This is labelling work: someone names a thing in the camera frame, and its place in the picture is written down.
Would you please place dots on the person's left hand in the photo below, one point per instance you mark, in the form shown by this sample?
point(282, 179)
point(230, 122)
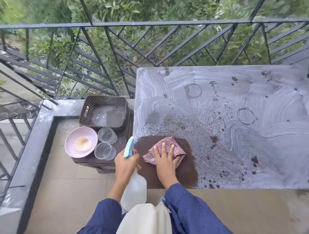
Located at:
point(124, 167)

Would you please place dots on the person's right hand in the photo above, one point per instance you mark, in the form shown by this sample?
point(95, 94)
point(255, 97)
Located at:
point(166, 168)

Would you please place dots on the person's right middle finger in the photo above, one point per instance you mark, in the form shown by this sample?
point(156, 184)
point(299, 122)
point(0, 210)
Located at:
point(164, 149)

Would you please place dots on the person's left fingers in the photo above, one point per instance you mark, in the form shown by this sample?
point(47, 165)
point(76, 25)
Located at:
point(137, 161)

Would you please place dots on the person's right little finger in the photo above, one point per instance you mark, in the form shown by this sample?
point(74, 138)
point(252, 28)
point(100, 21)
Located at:
point(178, 161)

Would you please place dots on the red checked cleaning cloth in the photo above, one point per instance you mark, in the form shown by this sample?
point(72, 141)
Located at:
point(149, 156)

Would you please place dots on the white spray bottle blue nozzle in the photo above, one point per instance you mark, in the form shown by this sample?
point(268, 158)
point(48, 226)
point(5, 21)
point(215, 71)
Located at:
point(135, 190)

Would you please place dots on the person's right forearm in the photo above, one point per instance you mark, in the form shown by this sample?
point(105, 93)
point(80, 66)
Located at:
point(190, 212)

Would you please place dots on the person's left forearm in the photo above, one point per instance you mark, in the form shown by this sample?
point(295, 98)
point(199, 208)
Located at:
point(106, 212)

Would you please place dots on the dark brown plastic stool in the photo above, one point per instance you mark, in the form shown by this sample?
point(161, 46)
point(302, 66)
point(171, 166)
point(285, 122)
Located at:
point(106, 164)

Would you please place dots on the clear drinking glass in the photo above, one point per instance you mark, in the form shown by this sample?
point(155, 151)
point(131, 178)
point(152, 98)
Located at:
point(107, 135)
point(104, 151)

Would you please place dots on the small beige dish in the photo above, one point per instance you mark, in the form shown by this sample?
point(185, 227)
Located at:
point(83, 144)

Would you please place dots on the cream cloth garment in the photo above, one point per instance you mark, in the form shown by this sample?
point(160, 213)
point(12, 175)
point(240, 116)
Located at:
point(144, 220)

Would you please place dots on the pink bowl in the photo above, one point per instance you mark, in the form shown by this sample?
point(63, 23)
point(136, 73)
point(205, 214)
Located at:
point(72, 142)

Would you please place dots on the brown plastic basket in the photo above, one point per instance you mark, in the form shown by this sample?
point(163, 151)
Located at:
point(89, 113)

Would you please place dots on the black metal stair railing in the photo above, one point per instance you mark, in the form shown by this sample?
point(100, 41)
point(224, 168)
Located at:
point(14, 135)

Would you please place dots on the black metal balcony railing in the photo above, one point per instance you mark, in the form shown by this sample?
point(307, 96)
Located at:
point(154, 23)

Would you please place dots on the green trees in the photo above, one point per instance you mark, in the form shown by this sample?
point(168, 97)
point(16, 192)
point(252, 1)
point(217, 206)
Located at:
point(149, 10)

